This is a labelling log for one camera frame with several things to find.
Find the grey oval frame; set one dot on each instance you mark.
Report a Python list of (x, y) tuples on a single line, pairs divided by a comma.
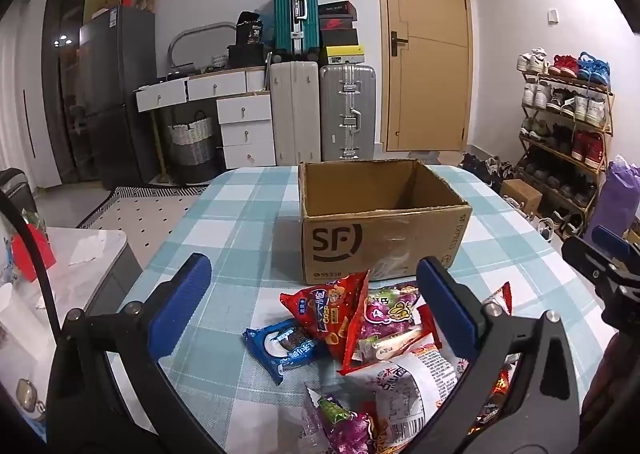
[(200, 29)]

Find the small white basket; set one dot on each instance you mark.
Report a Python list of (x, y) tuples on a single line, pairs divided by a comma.
[(217, 61)]

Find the teal suitcase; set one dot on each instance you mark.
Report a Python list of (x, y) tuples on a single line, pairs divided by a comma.
[(286, 14)]

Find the white drawer desk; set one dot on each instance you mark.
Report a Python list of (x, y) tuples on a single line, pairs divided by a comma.
[(245, 109)]

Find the patterned rug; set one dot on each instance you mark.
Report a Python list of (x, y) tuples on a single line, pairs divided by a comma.
[(140, 209)]

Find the plain black shoe box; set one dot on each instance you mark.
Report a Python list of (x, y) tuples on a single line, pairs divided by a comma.
[(339, 37)]

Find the dark glass cabinet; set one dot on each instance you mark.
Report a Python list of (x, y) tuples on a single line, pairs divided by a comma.
[(60, 84)]

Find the white light switch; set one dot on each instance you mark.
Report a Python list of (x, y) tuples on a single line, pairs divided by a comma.
[(553, 16)]

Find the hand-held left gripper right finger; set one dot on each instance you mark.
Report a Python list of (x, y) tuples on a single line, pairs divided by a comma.
[(445, 304)]

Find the blue cookie packet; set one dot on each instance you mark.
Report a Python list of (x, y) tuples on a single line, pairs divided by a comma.
[(280, 346)]

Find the orange snack packet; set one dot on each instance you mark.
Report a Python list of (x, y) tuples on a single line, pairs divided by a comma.
[(495, 384)]

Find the beige suitcase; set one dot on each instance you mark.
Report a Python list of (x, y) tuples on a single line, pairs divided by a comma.
[(295, 114)]

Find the white marble side table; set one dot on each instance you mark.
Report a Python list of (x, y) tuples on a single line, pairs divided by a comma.
[(90, 244)]

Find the black storage box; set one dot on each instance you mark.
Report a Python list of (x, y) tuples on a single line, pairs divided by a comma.
[(245, 56)]

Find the red black shoe box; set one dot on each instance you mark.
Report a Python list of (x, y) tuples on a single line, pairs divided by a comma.
[(336, 24)]

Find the red chips bag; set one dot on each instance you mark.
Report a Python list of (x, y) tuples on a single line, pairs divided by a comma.
[(325, 314)]

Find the wooden shoe rack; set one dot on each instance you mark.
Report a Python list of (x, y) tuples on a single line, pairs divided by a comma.
[(609, 114)]

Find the silver suitcase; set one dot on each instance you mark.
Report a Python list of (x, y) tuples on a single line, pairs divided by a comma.
[(332, 119)]

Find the black printed shoe box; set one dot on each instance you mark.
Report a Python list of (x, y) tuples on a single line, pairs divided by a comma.
[(336, 10)]

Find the woven laundry basket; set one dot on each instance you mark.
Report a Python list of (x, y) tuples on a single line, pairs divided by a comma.
[(190, 144)]

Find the black printed bag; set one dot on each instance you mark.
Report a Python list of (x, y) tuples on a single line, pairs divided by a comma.
[(249, 29)]

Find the purple candy bag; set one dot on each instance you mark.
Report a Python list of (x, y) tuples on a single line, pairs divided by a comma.
[(395, 309), (350, 429)]

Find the brown cardboard box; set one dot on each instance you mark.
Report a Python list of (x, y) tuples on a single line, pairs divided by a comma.
[(390, 244)]

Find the shoe rack with shoes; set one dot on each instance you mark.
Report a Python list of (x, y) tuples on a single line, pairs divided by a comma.
[(585, 144)]

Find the red gift bag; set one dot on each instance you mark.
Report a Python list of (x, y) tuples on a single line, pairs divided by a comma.
[(30, 254)]

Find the pile of sneakers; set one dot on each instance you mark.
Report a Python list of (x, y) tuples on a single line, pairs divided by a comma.
[(485, 169)]

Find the white red snack bag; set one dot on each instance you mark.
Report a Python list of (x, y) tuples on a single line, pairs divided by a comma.
[(415, 384)]

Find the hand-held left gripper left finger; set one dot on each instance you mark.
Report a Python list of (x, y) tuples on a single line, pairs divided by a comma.
[(182, 299)]

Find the tan wooden door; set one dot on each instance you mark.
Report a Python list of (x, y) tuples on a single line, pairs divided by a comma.
[(425, 84)]

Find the grey door mat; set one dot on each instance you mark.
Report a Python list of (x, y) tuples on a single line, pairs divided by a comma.
[(422, 154)]

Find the small tan pouch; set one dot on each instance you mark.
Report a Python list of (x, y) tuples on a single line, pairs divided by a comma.
[(30, 396)]

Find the white wardrobe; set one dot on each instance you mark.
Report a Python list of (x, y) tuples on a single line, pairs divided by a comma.
[(42, 109)]

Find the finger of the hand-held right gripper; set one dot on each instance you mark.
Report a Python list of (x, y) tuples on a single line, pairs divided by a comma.
[(587, 258), (610, 238)]

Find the small cardboard box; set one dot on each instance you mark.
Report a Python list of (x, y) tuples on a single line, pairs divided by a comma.
[(520, 196)]

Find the grey refrigerator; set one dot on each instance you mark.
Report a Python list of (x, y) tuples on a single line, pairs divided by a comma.
[(120, 99)]

